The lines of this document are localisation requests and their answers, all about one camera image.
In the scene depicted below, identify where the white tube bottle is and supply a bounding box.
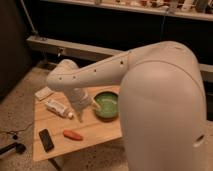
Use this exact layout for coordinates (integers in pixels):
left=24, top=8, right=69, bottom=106
left=45, top=99, right=74, bottom=119

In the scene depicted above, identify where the grey baseboard heater rail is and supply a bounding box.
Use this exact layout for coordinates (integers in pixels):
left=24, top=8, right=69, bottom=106
left=27, top=36, right=213, bottom=87

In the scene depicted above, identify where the green bowl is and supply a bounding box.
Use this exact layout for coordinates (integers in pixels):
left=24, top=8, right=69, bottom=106
left=94, top=91, right=118, bottom=121

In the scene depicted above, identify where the small wooden table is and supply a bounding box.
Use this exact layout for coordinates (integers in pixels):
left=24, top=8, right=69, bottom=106
left=32, top=84, right=124, bottom=171

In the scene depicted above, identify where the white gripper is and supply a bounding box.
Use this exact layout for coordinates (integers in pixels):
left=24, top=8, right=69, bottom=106
left=65, top=88, right=101, bottom=122

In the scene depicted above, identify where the black handle tool on floor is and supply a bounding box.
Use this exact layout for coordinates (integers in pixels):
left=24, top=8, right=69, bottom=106
left=0, top=142, right=26, bottom=155

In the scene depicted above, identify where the black floor cable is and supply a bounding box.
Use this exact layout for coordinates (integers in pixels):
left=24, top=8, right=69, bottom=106
left=0, top=121, right=35, bottom=140

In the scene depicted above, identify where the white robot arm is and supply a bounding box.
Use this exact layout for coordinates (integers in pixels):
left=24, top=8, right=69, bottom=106
left=47, top=41, right=207, bottom=171

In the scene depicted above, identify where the long wall shelf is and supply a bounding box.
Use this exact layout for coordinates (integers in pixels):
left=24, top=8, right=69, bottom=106
left=42, top=0, right=213, bottom=22

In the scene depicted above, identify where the hanging black cable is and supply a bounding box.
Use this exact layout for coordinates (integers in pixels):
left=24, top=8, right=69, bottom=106
left=158, top=8, right=168, bottom=44

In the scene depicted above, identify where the orange carrot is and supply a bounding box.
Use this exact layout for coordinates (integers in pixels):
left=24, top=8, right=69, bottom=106
left=63, top=130, right=83, bottom=141

